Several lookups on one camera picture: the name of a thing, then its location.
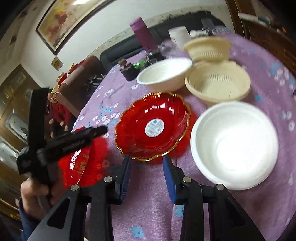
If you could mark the black sofa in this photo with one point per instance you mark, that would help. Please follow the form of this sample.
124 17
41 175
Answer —
161 30

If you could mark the person's left hand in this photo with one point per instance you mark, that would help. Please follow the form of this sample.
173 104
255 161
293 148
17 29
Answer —
34 197

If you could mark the red plate with gold print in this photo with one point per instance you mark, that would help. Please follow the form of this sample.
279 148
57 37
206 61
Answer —
92 162

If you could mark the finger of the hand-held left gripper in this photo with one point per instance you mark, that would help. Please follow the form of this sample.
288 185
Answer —
78 140

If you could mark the white plastic jar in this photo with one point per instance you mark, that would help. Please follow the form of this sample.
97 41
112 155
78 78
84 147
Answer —
178 36

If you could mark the beige slotted strainer bowl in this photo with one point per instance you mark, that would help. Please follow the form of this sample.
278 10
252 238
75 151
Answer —
217 81
208 47

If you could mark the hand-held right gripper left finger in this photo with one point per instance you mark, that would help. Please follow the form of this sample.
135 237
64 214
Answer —
126 177

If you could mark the wooden cabinet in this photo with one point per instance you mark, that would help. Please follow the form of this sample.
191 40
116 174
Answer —
16 97

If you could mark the pile of red boxes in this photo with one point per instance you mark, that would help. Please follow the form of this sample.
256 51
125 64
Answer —
69 71

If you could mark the red gold-rimmed scalloped plate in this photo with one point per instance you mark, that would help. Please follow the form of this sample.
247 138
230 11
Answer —
136 129

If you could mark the dark jar with cork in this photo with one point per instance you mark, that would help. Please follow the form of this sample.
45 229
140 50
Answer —
128 71

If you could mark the purple floral tablecloth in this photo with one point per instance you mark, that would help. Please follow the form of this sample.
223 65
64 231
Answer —
150 208

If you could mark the wooden shelf unit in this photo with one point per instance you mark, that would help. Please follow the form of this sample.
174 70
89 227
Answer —
266 39

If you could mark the green packet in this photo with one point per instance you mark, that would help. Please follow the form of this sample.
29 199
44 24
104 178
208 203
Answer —
140 64

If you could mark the brown chair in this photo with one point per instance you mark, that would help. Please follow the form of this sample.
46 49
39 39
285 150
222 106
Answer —
81 81

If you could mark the white bowl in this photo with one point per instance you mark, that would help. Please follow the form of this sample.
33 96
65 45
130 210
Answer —
161 71
233 143

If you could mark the purple thermos bottle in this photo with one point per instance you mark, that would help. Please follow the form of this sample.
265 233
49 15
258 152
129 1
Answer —
143 34

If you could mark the person's left forearm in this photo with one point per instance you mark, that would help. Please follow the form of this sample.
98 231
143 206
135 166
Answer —
25 224

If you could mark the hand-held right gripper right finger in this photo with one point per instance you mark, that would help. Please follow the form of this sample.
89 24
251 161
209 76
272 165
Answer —
167 179

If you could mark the small framed wall picture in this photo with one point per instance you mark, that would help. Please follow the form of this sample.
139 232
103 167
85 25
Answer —
56 63

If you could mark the framed wall painting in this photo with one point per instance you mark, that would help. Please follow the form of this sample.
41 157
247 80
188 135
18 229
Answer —
64 20

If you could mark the black tea tin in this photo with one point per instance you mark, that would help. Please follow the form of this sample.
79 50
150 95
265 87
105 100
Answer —
155 56

